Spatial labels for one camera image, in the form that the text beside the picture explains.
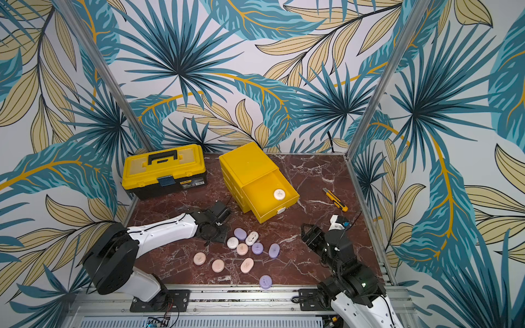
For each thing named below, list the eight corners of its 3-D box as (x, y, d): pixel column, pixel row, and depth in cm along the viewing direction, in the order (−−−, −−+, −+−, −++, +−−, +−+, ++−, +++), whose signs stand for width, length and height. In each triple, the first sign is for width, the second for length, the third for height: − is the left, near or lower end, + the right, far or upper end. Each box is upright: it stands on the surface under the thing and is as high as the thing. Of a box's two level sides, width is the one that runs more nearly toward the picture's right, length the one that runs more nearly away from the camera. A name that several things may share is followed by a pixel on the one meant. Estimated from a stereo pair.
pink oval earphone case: (238, 269, 83) (238, 267, 80) (247, 257, 86) (247, 255, 83) (247, 276, 81) (247, 274, 79) (256, 263, 84) (255, 261, 82)
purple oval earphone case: (268, 257, 85) (268, 256, 84) (268, 244, 89) (268, 242, 87) (279, 257, 85) (280, 256, 84) (279, 244, 89) (279, 242, 87)
